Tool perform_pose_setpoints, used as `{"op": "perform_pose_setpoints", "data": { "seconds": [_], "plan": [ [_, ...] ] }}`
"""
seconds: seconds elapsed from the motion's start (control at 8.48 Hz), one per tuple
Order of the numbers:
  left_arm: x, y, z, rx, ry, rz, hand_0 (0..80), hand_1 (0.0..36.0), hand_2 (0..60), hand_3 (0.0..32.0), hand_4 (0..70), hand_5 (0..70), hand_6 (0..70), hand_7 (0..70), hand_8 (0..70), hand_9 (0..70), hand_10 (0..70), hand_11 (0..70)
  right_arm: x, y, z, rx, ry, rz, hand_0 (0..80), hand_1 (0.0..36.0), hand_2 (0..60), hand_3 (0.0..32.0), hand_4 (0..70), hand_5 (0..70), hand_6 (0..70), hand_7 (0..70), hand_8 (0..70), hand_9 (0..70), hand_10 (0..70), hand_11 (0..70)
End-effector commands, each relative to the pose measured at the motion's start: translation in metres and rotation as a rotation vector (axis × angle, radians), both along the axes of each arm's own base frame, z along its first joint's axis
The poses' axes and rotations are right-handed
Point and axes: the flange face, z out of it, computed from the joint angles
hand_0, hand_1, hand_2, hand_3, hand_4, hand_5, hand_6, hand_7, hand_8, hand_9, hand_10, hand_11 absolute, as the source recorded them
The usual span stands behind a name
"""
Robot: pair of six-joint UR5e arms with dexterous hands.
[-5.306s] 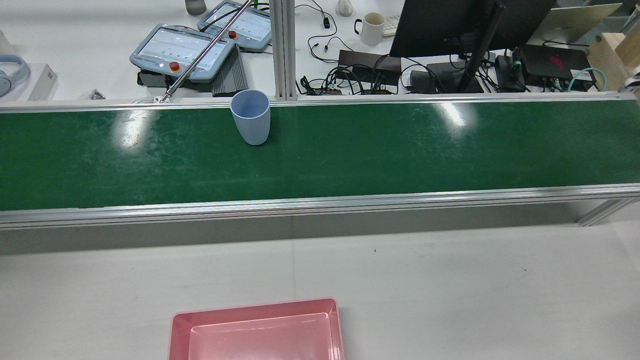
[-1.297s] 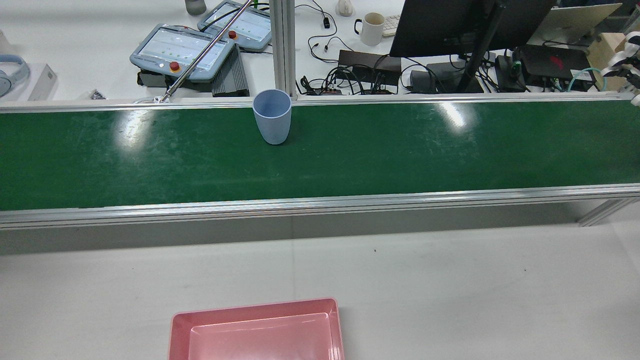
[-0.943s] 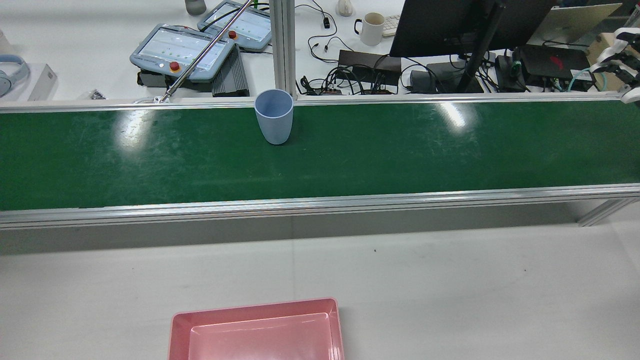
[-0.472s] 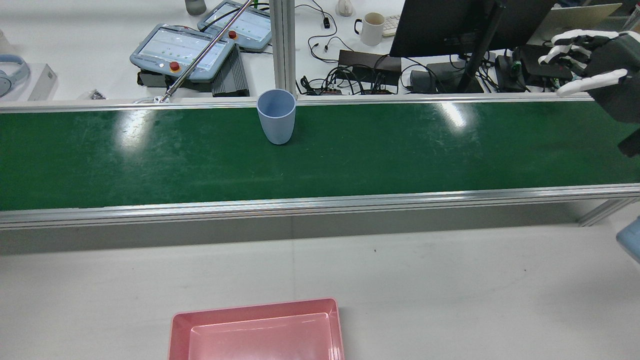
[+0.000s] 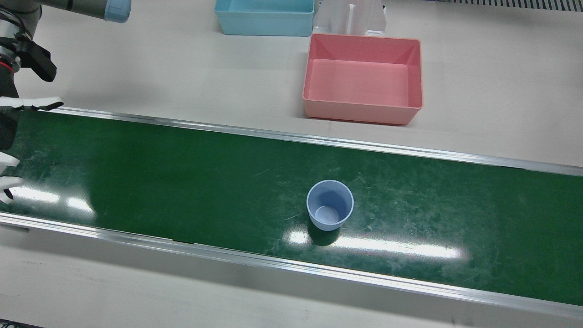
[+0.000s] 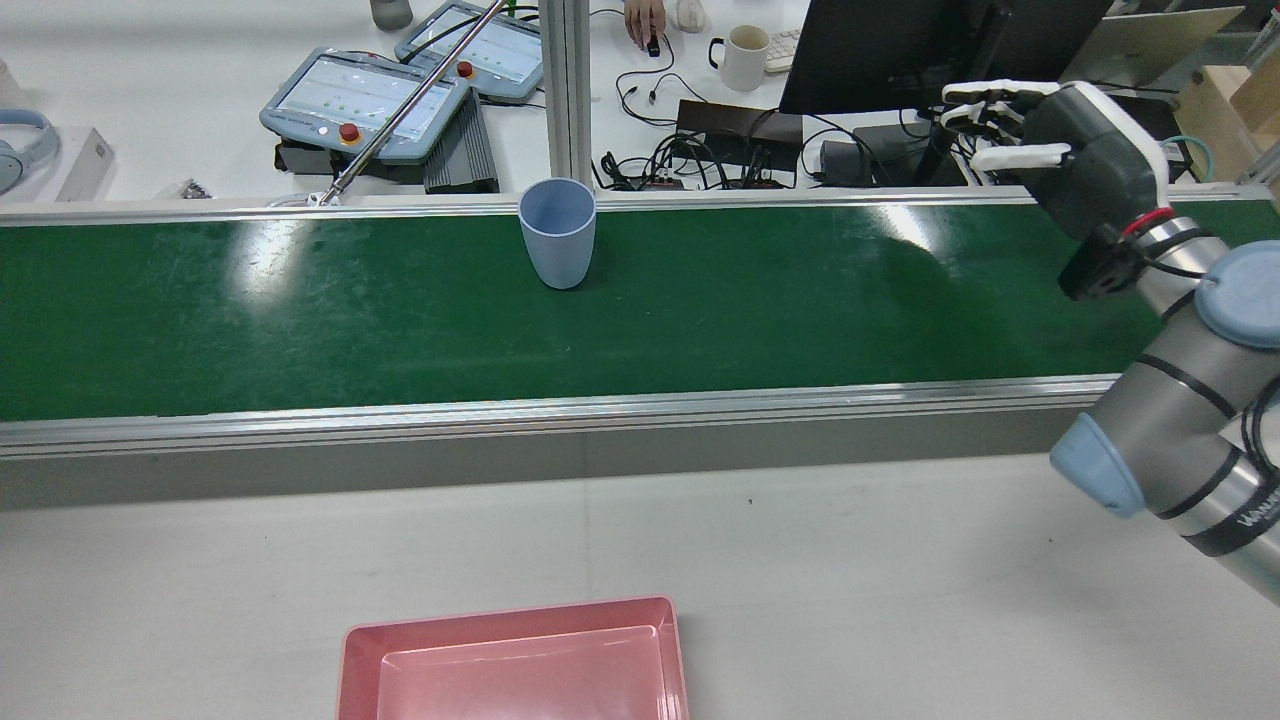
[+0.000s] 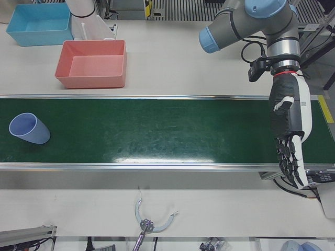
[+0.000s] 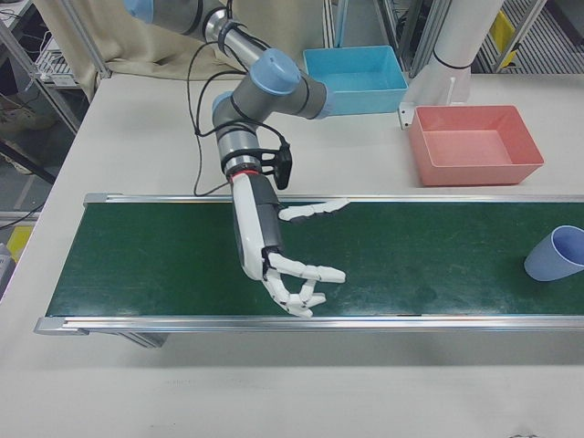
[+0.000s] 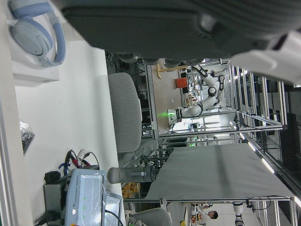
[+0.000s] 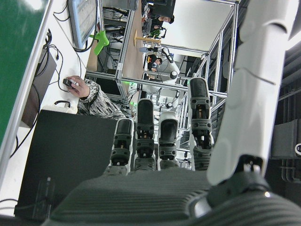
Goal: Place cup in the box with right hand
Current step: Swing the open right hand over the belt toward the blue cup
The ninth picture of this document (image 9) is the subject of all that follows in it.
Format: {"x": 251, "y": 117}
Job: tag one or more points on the aluminium cage frame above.
{"x": 277, "y": 202}

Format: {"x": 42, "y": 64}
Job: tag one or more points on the person in white coat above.
{"x": 209, "y": 216}

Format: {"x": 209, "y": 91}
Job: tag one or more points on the dark metal box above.
{"x": 51, "y": 197}

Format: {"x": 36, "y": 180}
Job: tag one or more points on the pile of small screws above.
{"x": 27, "y": 139}

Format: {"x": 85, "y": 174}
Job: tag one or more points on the wooden T-shaped stand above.
{"x": 160, "y": 70}

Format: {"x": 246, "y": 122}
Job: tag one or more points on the ceiling light strip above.
{"x": 268, "y": 165}
{"x": 251, "y": 146}

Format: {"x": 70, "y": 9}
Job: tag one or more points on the red black clip leads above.
{"x": 75, "y": 161}

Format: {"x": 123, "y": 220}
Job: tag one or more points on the black power plug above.
{"x": 50, "y": 216}

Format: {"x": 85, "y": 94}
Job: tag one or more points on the light blue headphones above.
{"x": 35, "y": 40}

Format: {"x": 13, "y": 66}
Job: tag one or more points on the white humanoid robot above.
{"x": 238, "y": 212}

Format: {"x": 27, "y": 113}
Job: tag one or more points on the small black adapter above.
{"x": 52, "y": 177}

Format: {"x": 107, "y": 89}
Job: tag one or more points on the white cardboard box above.
{"x": 30, "y": 75}

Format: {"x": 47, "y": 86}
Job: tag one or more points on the grey blue teach pendant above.
{"x": 82, "y": 200}

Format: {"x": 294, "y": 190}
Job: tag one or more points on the orange box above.
{"x": 180, "y": 83}

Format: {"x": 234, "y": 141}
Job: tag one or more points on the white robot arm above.
{"x": 207, "y": 103}

